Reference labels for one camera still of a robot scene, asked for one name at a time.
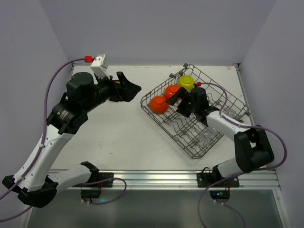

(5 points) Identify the orange bowl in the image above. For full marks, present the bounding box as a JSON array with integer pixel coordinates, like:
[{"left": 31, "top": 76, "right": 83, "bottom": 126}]
[
  {"left": 164, "top": 85, "right": 180, "bottom": 100},
  {"left": 149, "top": 96, "right": 169, "bottom": 114}
]

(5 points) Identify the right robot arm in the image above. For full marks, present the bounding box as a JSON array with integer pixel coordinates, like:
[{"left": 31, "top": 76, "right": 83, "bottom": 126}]
[{"left": 166, "top": 87, "right": 274, "bottom": 185}]

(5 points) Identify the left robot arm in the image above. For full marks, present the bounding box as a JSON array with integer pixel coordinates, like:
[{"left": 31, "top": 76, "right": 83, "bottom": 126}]
[{"left": 2, "top": 72, "right": 142, "bottom": 208}]

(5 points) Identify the lime green bowl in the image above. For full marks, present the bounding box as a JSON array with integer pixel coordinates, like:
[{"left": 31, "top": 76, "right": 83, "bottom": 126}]
[{"left": 177, "top": 75, "right": 194, "bottom": 92}]

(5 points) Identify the clear glass left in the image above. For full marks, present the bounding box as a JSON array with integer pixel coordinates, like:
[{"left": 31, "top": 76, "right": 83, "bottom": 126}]
[{"left": 197, "top": 133, "right": 212, "bottom": 147}]

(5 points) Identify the right controller box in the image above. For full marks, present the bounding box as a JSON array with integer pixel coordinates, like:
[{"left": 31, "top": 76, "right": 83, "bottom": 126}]
[{"left": 210, "top": 190, "right": 230, "bottom": 200}]

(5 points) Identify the controller box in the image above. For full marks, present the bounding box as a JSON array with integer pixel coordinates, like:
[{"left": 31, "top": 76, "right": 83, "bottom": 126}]
[
  {"left": 80, "top": 190, "right": 101, "bottom": 200},
  {"left": 210, "top": 190, "right": 230, "bottom": 200}
]

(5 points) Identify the left controller box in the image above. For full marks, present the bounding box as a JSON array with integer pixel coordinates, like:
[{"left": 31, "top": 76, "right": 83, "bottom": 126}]
[{"left": 80, "top": 190, "right": 101, "bottom": 200}]

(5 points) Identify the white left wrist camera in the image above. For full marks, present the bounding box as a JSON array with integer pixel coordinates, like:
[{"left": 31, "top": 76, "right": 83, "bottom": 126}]
[{"left": 90, "top": 54, "right": 109, "bottom": 78}]

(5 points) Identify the grey wire dish rack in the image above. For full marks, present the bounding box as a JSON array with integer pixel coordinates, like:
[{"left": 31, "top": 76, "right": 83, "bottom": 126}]
[{"left": 140, "top": 64, "right": 252, "bottom": 159}]

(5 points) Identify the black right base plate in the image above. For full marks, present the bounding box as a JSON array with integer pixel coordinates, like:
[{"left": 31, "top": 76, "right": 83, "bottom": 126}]
[{"left": 196, "top": 172, "right": 240, "bottom": 188}]

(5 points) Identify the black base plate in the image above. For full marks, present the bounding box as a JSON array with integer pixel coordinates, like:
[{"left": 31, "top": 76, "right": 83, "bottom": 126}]
[
  {"left": 97, "top": 172, "right": 114, "bottom": 188},
  {"left": 196, "top": 172, "right": 240, "bottom": 188}
]

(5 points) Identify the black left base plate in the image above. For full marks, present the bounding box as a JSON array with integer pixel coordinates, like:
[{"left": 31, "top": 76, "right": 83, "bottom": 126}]
[{"left": 97, "top": 172, "right": 114, "bottom": 188}]

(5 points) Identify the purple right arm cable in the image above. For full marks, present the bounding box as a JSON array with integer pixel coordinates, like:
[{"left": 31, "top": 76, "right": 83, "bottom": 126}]
[{"left": 195, "top": 81, "right": 287, "bottom": 228}]

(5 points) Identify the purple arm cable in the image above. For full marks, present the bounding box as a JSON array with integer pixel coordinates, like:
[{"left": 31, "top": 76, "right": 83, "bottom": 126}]
[
  {"left": 195, "top": 81, "right": 287, "bottom": 228},
  {"left": 0, "top": 56, "right": 128, "bottom": 223}
]

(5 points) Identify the aluminium mounting rail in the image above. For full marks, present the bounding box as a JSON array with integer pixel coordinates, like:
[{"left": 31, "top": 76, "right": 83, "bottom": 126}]
[{"left": 99, "top": 170, "right": 280, "bottom": 190}]

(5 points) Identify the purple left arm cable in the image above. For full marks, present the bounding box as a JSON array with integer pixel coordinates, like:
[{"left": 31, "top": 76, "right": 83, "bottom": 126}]
[{"left": 0, "top": 56, "right": 128, "bottom": 223}]

